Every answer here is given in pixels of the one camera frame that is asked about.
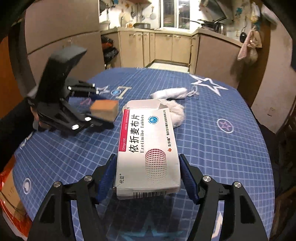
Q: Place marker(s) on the white medicine box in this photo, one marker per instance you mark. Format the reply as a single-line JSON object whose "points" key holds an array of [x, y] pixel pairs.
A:
{"points": [[147, 161]]}

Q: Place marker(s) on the black garbage bags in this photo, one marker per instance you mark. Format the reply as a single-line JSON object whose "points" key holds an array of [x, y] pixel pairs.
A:
{"points": [[109, 51]]}

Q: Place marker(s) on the blue star-patterned tablecloth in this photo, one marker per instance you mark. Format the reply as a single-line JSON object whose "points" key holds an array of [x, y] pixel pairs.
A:
{"points": [[219, 135]]}

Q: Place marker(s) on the brown yellow sponge block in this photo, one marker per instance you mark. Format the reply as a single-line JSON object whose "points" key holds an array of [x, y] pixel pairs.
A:
{"points": [[105, 109]]}

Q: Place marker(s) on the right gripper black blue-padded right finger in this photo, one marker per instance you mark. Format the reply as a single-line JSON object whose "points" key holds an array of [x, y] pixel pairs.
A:
{"points": [[241, 220]]}

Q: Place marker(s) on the beige kitchen base cabinets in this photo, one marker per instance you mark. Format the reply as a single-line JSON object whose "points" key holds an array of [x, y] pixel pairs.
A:
{"points": [[203, 52]]}

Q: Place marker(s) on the kitchen window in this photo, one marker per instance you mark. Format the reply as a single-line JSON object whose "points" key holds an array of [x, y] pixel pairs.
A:
{"points": [[175, 14]]}

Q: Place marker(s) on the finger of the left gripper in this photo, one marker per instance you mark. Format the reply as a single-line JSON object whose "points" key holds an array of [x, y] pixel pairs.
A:
{"points": [[77, 88], [97, 121]]}

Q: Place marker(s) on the hanging pink towel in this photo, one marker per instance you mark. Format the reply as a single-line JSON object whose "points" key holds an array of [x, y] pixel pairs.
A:
{"points": [[248, 51]]}

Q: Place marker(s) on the white knitted cloth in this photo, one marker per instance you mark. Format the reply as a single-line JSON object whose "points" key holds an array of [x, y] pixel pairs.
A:
{"points": [[176, 112]]}

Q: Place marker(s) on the range hood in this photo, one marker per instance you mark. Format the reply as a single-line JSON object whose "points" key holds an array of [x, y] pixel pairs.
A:
{"points": [[215, 10]]}

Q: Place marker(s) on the beige refrigerator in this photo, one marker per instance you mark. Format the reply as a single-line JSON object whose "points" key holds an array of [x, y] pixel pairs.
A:
{"points": [[54, 25]]}

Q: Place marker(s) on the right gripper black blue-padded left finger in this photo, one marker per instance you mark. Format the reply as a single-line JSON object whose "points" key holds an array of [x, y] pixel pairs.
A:
{"points": [[53, 220]]}

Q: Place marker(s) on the white drawstring pouch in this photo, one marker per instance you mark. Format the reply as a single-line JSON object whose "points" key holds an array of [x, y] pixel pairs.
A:
{"points": [[175, 93]]}

